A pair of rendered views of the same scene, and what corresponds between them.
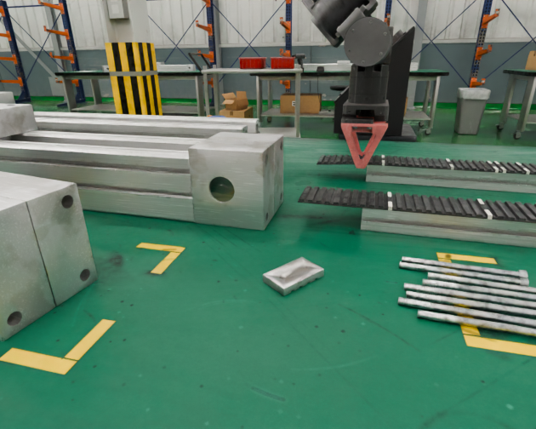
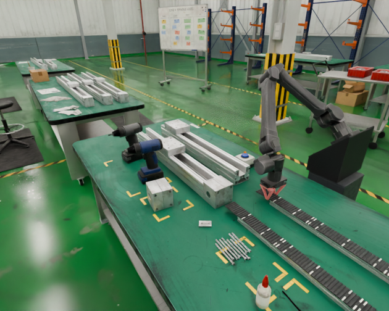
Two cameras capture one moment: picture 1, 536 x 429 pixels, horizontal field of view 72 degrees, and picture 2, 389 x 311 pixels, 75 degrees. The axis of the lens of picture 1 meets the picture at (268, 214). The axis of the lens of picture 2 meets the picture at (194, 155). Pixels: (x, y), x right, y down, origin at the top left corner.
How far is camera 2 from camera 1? 0.79 m
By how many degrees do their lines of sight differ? 37
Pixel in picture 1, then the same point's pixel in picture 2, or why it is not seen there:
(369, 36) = (259, 166)
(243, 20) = not seen: outside the picture
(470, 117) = not seen: outside the picture
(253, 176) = (213, 195)
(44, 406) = (154, 224)
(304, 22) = not seen: outside the picture
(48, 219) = (165, 194)
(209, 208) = (205, 197)
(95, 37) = not seen: hidden behind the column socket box
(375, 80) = (272, 174)
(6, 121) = (177, 150)
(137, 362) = (167, 225)
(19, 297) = (158, 205)
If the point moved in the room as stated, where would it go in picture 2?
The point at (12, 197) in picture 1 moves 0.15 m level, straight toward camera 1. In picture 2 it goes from (161, 189) to (153, 211)
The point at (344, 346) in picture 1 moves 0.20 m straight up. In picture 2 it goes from (196, 240) to (196, 197)
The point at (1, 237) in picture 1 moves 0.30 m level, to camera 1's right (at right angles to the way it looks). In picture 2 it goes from (157, 196) to (214, 228)
